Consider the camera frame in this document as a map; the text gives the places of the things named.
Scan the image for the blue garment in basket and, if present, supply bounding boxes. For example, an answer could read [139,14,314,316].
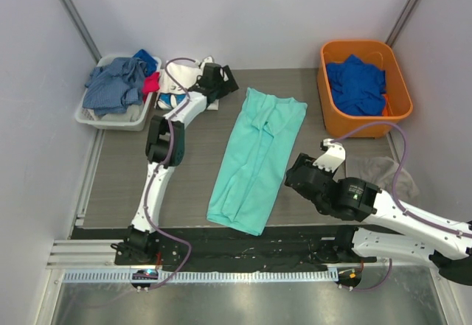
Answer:
[133,49,159,77]

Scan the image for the teal t shirt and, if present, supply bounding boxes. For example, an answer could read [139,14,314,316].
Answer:
[206,88,308,236]

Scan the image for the red garment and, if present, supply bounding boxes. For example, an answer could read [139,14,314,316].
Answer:
[142,71,160,96]

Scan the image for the royal blue garment in tub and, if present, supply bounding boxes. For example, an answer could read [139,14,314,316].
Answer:
[326,55,386,116]

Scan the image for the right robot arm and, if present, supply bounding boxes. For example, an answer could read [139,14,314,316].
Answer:
[285,153,471,286]

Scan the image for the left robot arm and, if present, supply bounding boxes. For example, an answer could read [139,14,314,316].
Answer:
[116,63,238,265]

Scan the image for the white printed t shirt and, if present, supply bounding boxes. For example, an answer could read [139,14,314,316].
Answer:
[155,60,205,111]

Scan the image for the orange plastic tub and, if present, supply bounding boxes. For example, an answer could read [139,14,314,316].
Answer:
[317,39,413,138]

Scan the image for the aluminium rail frame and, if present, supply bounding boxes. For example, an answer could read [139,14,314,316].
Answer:
[47,231,426,268]

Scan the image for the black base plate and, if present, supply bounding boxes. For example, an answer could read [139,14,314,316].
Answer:
[111,226,377,273]

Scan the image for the white slotted cable duct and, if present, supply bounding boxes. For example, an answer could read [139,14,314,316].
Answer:
[63,268,339,284]

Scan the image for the grey garment in basket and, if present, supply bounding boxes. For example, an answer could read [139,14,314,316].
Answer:
[100,105,143,122]

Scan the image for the orange garment in tub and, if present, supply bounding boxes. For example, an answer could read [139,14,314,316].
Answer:
[382,94,392,117]

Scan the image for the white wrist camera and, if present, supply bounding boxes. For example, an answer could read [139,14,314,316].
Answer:
[201,56,215,63]
[313,139,346,174]

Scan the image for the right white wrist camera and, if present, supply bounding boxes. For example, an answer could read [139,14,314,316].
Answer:
[313,139,346,174]

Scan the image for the grey bucket hat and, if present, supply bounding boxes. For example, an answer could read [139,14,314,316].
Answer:
[345,155,420,206]

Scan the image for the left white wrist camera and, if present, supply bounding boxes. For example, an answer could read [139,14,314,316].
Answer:
[201,56,215,63]

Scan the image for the blue checked shirt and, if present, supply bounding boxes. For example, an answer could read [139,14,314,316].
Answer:
[82,57,147,116]

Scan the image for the white laundry basket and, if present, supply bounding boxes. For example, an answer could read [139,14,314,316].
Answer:
[75,55,162,131]

